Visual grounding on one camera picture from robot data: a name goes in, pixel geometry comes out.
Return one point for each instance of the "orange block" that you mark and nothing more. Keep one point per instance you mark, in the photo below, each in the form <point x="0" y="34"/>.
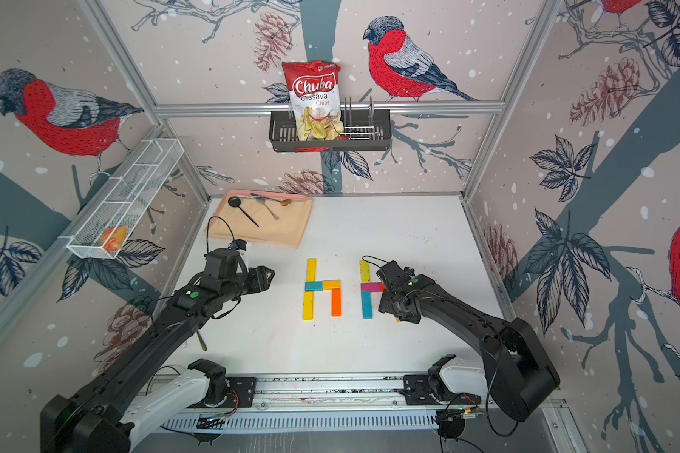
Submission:
<point x="336" y="302"/>

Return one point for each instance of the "red cassava chips bag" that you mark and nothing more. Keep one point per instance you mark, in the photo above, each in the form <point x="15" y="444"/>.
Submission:
<point x="315" y="99"/>

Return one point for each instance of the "wooden handled spoon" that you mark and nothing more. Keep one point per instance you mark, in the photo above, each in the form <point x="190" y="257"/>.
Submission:
<point x="281" y="202"/>

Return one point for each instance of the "magenta block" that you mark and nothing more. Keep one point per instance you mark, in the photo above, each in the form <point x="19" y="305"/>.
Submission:
<point x="370" y="287"/>

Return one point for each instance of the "small teal block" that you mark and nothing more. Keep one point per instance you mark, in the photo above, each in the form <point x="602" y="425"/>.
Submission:
<point x="314" y="286"/>

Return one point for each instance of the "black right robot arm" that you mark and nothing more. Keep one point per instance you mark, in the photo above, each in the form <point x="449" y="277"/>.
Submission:
<point x="518" y="370"/>

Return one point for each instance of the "teal long block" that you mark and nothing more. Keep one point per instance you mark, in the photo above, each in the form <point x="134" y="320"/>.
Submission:
<point x="367" y="310"/>

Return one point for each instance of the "lime yellow block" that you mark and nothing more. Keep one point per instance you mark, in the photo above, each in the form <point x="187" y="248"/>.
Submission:
<point x="364" y="272"/>

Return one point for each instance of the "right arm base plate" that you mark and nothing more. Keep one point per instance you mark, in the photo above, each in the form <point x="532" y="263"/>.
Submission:
<point x="424" y="390"/>

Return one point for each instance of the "silver fork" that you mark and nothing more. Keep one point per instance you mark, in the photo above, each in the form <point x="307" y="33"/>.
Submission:
<point x="265" y="206"/>

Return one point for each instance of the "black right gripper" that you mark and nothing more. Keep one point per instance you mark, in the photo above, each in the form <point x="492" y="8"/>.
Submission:
<point x="383" y="306"/>

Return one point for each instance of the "beige folded cloth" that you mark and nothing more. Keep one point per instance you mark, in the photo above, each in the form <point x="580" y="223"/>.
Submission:
<point x="288" y="231"/>

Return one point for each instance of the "small wooden spoon by wall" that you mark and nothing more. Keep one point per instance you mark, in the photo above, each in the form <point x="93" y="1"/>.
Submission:
<point x="201" y="341"/>

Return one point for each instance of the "small amber block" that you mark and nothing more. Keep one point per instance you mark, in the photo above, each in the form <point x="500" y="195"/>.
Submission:
<point x="329" y="285"/>

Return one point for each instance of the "black ladle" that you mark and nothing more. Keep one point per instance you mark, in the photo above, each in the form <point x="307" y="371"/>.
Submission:
<point x="236" y="203"/>

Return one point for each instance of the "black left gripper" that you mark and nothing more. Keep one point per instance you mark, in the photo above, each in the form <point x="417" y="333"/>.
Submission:
<point x="260" y="276"/>

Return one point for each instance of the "black wire basket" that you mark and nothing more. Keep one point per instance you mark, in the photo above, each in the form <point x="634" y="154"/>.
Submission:
<point x="351" y="129"/>

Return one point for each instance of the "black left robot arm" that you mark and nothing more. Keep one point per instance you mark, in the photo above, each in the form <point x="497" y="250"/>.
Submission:
<point x="92" y="418"/>

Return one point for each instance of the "orange item in white basket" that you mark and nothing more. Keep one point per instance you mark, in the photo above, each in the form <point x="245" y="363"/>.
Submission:
<point x="113" y="238"/>

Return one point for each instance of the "white wire shelf basket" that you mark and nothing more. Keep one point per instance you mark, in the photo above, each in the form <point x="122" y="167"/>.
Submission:
<point x="129" y="196"/>

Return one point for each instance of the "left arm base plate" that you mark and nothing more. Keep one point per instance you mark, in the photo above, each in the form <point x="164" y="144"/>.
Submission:
<point x="228" y="393"/>

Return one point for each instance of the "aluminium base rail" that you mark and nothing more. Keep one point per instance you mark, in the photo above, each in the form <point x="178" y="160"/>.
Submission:
<point x="326" y="402"/>

